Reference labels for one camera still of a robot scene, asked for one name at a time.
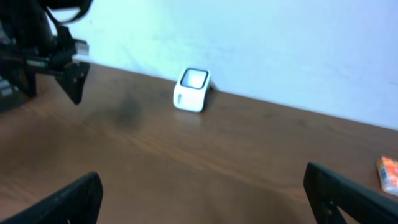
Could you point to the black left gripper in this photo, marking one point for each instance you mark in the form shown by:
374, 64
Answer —
20, 66

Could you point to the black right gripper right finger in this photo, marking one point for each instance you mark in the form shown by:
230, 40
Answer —
328, 193

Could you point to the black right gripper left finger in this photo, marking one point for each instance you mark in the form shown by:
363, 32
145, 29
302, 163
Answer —
78, 202

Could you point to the small orange tissue packet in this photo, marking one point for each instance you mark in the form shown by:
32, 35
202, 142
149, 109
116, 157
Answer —
387, 170

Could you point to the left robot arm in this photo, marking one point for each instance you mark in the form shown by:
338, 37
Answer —
33, 43

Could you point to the white barcode scanner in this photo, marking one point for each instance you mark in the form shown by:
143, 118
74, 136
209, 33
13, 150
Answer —
191, 89

